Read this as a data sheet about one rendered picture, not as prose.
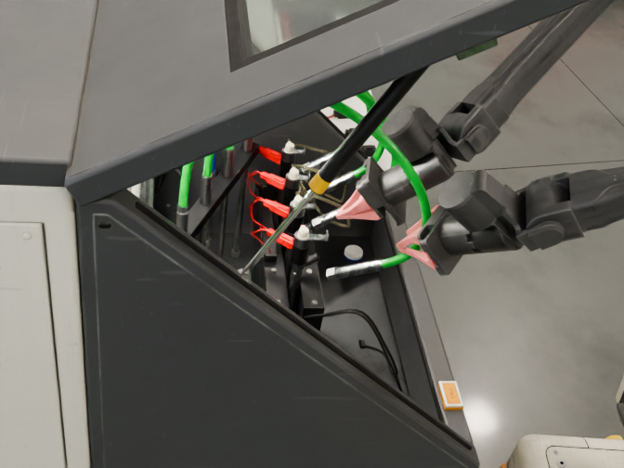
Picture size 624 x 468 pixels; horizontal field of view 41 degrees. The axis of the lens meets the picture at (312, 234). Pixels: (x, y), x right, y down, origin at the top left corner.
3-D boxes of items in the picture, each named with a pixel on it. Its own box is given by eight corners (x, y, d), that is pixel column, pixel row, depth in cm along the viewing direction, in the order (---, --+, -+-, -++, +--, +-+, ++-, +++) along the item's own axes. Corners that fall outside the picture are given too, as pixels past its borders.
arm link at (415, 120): (495, 136, 124) (462, 128, 132) (455, 81, 119) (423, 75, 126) (442, 194, 123) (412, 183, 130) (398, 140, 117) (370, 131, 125)
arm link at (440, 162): (461, 181, 124) (460, 159, 128) (436, 149, 121) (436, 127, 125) (422, 201, 127) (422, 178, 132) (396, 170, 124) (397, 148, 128)
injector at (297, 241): (307, 326, 151) (325, 240, 138) (280, 326, 150) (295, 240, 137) (305, 315, 153) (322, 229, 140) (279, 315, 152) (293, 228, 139)
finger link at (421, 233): (379, 240, 121) (426, 234, 114) (403, 209, 125) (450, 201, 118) (402, 274, 124) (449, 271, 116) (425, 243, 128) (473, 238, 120)
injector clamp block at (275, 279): (313, 364, 153) (325, 306, 143) (259, 364, 151) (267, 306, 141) (294, 240, 178) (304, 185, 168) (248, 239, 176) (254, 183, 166)
